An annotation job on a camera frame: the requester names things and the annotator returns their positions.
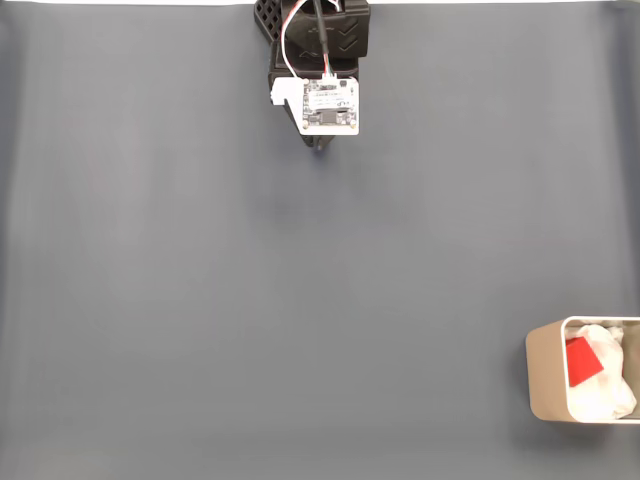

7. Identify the red cube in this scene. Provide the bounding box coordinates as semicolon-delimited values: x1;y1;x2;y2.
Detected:
564;336;606;389

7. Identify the beige open box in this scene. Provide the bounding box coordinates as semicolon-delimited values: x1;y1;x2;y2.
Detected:
524;315;640;425

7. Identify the white crumpled tissue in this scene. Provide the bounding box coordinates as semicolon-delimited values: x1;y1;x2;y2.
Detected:
567;323;639;421

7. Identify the black camera cable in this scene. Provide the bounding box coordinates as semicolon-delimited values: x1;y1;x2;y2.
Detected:
310;0;338;82

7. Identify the white red servo wire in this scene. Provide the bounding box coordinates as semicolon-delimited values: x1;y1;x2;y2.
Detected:
278;0;307;82

